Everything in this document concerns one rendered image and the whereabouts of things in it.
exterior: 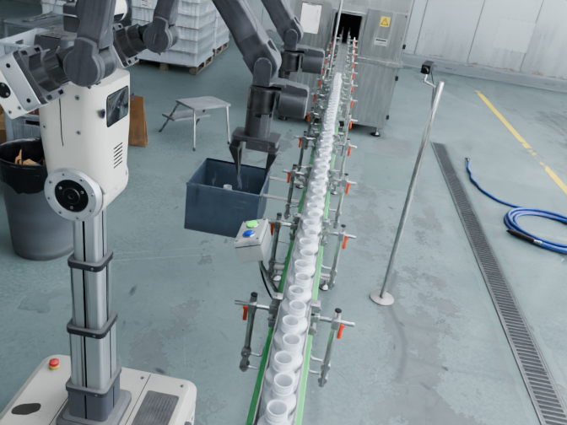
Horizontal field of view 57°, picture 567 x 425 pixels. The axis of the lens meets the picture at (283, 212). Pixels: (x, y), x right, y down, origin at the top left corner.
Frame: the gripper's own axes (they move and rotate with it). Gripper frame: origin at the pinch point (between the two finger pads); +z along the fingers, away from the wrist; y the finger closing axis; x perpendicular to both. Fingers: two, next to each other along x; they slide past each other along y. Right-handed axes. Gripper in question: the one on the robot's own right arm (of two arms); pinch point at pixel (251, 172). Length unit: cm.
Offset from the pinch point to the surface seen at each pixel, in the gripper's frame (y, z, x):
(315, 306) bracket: 20.0, 28.2, -6.7
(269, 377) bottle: 12.8, 27.6, -33.2
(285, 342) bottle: 14.6, 23.5, -27.3
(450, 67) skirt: 246, 122, 1057
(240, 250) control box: -3.0, 31.9, 18.7
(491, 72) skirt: 332, 118, 1057
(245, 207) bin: -13, 51, 85
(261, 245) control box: 2.8, 29.5, 19.2
